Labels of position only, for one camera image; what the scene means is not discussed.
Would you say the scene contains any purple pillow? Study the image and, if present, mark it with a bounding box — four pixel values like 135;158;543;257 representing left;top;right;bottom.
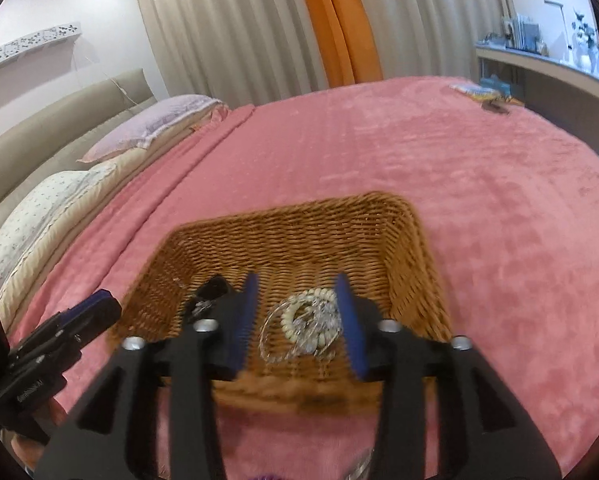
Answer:
81;94;226;164

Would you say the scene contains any white pearl bracelet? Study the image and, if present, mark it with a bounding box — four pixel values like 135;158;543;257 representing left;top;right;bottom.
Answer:
280;288;338;354

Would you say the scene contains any white patterned wall shelf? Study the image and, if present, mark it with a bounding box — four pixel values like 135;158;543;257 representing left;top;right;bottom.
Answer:
0;21;83;81

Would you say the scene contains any grey desk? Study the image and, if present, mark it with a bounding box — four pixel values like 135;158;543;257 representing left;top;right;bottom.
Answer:
474;42;599;172

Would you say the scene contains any beige padded headboard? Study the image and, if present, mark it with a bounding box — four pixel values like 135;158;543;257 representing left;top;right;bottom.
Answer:
0;67;156;242

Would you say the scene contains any white vase with flowers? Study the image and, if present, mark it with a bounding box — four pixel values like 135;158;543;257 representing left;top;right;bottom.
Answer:
571;7;599;70

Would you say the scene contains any row of books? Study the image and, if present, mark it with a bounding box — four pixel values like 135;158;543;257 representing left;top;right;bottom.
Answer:
501;12;544;54

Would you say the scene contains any brown wicker basket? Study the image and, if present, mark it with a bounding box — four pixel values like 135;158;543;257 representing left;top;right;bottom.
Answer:
110;191;455;412

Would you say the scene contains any orange curtain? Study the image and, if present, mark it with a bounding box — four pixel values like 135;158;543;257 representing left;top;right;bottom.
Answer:
291;0;384;89

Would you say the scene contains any white floral pillow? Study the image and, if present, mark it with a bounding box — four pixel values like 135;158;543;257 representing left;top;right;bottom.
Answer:
0;162;121;297

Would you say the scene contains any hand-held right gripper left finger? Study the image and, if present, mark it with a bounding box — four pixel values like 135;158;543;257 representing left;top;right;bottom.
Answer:
33;272;260;480

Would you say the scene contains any pink fleece blanket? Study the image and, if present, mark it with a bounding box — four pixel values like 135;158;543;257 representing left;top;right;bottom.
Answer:
5;76;599;480

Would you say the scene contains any beige curtain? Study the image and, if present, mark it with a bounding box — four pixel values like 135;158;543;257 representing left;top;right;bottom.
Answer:
133;0;511;107

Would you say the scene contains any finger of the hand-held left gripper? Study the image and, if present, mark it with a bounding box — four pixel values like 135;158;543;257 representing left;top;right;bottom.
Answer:
8;312;86;367
54;289;123;336

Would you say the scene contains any white desk lamp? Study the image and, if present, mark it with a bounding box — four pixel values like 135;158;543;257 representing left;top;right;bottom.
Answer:
543;0;581;52

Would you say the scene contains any teal box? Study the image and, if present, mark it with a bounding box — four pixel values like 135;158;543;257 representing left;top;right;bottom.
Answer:
479;74;516;97

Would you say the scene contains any black hair clip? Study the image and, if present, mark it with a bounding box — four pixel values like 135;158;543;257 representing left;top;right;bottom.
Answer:
181;276;233;324

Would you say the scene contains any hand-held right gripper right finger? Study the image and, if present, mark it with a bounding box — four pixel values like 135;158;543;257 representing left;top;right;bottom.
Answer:
332;274;563;480

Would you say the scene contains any person's left hand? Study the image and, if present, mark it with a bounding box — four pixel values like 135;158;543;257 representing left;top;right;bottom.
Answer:
10;396;71;467

